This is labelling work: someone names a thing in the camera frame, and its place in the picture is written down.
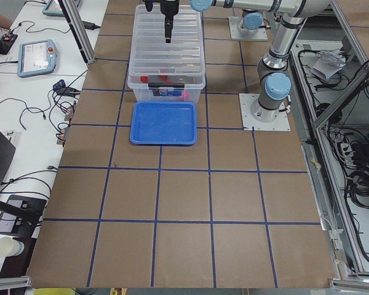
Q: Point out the clear plastic storage box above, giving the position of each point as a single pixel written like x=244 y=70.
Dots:
x=167 y=89

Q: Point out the black power adapter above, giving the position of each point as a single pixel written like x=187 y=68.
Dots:
x=90 y=25

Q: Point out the aluminium frame post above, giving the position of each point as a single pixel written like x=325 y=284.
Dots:
x=74 y=21

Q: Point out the black box latch handle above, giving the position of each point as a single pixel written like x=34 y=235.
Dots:
x=156 y=85

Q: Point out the white paper cup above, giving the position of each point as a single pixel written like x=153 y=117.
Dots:
x=10 y=247

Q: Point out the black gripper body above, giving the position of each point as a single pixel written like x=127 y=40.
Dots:
x=169 y=7

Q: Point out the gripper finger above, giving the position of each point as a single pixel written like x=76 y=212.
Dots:
x=168 y=35

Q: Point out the clear plastic box lid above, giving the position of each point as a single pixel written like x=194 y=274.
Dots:
x=167 y=46

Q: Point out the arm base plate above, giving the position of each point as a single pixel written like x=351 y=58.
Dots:
x=260 y=35
x=255 y=118

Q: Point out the blue plastic tray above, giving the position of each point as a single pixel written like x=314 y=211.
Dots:
x=171 y=123

